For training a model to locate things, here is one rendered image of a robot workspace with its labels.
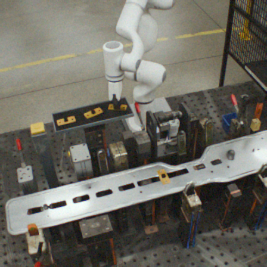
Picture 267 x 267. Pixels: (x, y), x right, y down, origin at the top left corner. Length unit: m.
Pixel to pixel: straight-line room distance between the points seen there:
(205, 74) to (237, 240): 2.49
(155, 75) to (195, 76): 2.10
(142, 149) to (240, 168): 0.46
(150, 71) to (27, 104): 2.10
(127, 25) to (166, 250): 1.04
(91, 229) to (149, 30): 0.99
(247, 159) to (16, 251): 1.20
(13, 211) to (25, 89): 2.52
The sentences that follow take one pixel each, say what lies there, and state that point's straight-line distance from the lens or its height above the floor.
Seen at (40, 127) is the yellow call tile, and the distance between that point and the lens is 1.71.
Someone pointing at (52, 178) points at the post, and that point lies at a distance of 1.93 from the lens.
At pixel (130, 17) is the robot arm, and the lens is 1.62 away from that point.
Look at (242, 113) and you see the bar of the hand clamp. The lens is 1.83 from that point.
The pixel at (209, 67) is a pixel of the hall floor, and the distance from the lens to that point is 4.14.
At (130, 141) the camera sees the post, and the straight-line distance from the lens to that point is 1.70.
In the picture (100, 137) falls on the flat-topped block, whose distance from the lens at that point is 1.78.
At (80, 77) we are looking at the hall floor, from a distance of 4.01.
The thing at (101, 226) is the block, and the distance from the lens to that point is 1.48.
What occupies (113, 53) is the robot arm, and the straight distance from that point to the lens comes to 1.52.
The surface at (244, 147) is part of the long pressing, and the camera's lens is 1.83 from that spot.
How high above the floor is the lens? 2.28
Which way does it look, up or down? 44 degrees down
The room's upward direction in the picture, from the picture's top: 2 degrees counter-clockwise
